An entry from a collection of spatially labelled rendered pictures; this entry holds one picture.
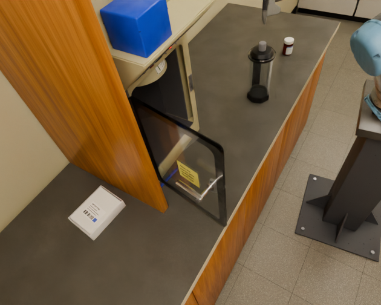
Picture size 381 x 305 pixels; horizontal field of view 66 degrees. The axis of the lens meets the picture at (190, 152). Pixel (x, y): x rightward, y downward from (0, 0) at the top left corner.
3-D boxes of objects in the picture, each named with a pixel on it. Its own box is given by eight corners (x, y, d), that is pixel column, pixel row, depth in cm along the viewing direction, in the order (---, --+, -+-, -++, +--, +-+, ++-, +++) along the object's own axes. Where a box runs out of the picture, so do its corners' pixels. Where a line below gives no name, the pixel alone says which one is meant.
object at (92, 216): (72, 223, 105) (67, 218, 102) (104, 190, 112) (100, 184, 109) (94, 241, 100) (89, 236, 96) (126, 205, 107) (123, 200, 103)
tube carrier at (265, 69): (248, 85, 137) (250, 44, 121) (271, 87, 134) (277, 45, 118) (244, 100, 131) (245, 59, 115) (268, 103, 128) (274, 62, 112)
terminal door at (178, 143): (159, 178, 106) (128, 93, 75) (227, 227, 92) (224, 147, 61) (158, 180, 106) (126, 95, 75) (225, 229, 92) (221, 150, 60)
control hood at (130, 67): (117, 89, 73) (103, 54, 66) (185, 24, 89) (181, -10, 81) (153, 101, 69) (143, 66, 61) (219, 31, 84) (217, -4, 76)
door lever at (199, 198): (187, 173, 82) (186, 168, 80) (214, 191, 78) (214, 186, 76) (175, 187, 80) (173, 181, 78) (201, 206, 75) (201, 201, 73)
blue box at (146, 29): (112, 49, 66) (98, 9, 59) (139, 26, 71) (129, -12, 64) (147, 59, 62) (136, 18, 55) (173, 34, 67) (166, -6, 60)
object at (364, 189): (383, 195, 197) (467, 91, 126) (378, 262, 172) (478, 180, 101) (309, 174, 213) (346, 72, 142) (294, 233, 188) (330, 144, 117)
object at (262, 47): (251, 49, 122) (252, 35, 116) (274, 51, 119) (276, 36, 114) (248, 63, 116) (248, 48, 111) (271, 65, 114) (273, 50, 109)
